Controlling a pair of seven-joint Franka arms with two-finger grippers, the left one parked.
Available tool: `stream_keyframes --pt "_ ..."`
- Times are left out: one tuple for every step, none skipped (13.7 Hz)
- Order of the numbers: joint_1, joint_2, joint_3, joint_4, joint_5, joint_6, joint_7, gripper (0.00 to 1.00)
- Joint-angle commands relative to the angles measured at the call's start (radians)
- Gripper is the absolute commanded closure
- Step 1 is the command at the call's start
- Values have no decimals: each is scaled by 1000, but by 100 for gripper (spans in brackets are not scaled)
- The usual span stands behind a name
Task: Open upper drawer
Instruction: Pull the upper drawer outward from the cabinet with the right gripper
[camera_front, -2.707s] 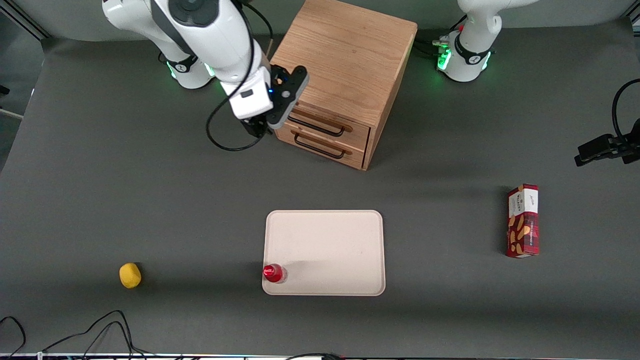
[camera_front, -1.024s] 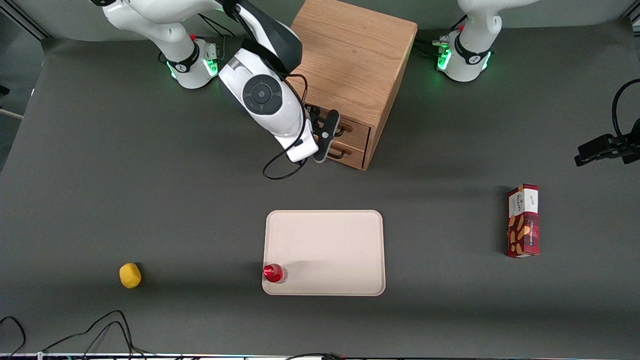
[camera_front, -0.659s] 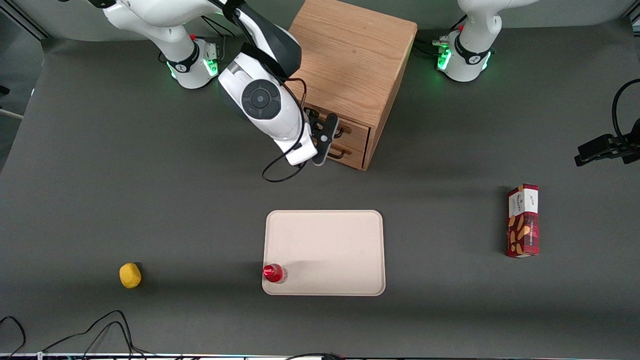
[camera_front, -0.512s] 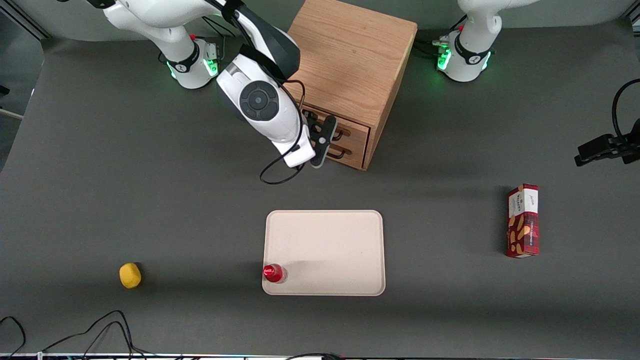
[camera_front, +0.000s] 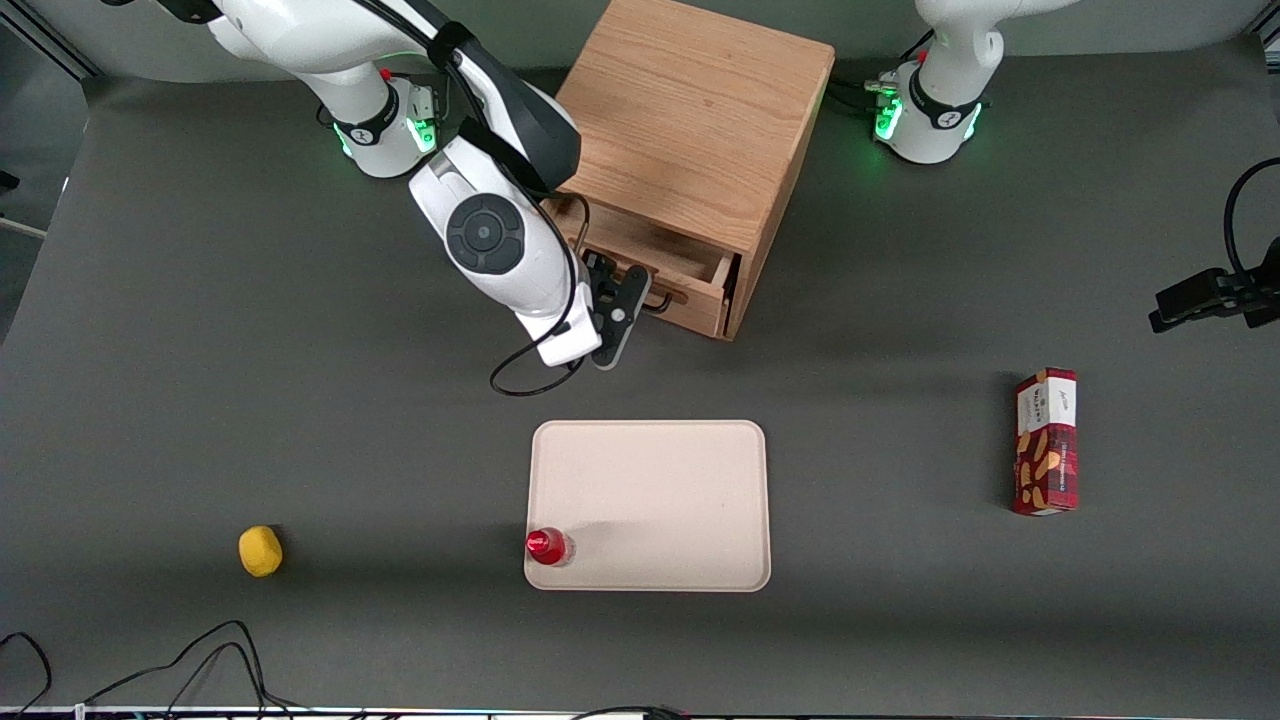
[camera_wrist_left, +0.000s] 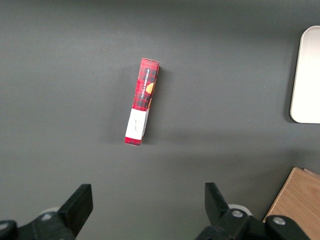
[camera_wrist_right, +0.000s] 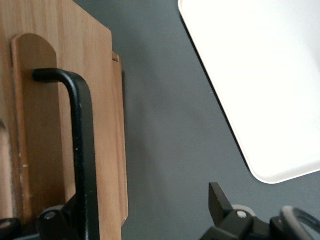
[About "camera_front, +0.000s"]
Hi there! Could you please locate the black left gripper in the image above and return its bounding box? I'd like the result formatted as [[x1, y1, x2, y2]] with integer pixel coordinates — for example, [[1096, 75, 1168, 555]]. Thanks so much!
[[1148, 236, 1280, 334]]

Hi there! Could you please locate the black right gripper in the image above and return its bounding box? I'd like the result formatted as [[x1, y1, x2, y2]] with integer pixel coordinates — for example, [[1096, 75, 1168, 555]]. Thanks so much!
[[582, 251, 653, 372]]

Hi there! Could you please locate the wooden drawer with black handle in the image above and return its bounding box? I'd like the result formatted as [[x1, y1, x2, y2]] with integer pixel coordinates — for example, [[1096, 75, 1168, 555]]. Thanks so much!
[[545, 193, 743, 339]]

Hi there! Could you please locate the oak wooden drawer cabinet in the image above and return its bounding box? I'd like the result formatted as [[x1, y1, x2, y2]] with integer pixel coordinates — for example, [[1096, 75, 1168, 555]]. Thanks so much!
[[545, 0, 837, 344]]

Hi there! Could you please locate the red cookie box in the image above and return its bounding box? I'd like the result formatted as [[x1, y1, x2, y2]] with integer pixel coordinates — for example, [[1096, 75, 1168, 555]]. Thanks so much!
[[1011, 367, 1080, 518]]

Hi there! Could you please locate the beige plastic tray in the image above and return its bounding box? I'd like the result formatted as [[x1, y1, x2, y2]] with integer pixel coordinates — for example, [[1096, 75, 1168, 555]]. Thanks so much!
[[524, 419, 773, 593]]

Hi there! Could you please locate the red capped small bottle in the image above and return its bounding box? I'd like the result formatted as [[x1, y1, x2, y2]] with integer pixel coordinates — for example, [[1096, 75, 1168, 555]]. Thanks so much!
[[526, 528, 575, 568]]

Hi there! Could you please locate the yellow lemon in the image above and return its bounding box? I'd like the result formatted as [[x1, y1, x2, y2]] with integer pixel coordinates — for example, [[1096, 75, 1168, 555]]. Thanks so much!
[[238, 525, 284, 579]]

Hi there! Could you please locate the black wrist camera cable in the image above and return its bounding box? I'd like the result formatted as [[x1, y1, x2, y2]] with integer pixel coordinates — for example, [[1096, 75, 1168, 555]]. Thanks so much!
[[370, 0, 593, 399]]

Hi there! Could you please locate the black looped cable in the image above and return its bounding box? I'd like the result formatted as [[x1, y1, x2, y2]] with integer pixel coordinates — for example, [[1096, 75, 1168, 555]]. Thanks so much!
[[1224, 157, 1280, 279]]

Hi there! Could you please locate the black floor cable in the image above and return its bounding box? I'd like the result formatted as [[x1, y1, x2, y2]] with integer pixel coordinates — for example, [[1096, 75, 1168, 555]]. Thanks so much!
[[84, 620, 306, 717], [0, 631, 53, 717]]

